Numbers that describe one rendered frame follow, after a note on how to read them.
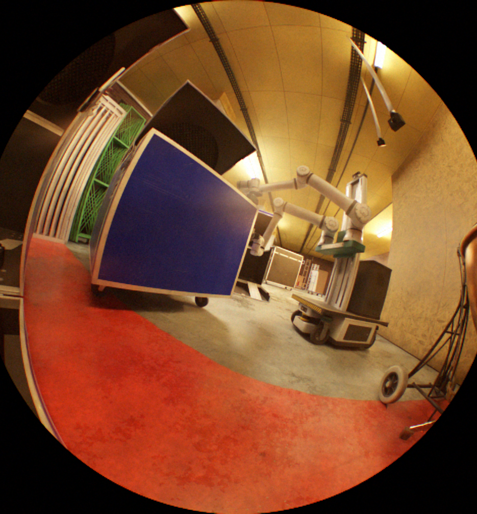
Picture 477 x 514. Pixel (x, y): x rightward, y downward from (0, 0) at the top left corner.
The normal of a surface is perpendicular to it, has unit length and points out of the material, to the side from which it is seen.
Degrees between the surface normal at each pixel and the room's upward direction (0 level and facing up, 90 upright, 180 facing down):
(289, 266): 90
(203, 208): 90
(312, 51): 180
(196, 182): 90
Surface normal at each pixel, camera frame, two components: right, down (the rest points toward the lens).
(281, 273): 0.22, 0.03
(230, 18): -0.30, 0.95
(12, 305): 0.88, 0.29
